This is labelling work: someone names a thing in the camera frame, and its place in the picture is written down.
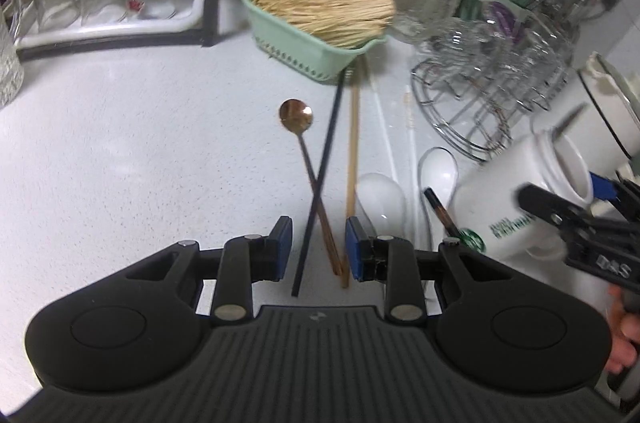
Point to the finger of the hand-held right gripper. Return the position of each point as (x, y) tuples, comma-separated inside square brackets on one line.
[(602, 188), (550, 205)]

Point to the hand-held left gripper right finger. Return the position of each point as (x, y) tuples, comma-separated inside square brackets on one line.
[(355, 250)]

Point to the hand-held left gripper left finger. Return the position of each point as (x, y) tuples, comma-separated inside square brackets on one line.
[(282, 248)]

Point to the white ceramic jar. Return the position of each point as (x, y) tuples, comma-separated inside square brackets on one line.
[(515, 183)]

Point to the white ceramic spoon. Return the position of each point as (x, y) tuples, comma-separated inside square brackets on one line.
[(380, 198), (437, 168)]

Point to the wooden chopstick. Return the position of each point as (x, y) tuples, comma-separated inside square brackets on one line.
[(352, 163)]

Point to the black chopstick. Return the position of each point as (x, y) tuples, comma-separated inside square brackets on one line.
[(325, 163), (440, 213)]

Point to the person's right hand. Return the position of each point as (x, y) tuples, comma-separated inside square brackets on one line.
[(625, 343)]

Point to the white electric pot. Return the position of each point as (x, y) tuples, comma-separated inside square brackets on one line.
[(610, 113)]

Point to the glass pot lid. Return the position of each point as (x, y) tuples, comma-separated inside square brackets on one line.
[(631, 98)]

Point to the green plastic basket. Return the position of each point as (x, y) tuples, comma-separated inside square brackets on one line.
[(300, 53)]

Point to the pale dried noodles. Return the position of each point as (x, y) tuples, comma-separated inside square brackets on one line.
[(330, 13)]

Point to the white plastic tray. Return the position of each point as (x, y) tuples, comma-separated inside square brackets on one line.
[(110, 30)]

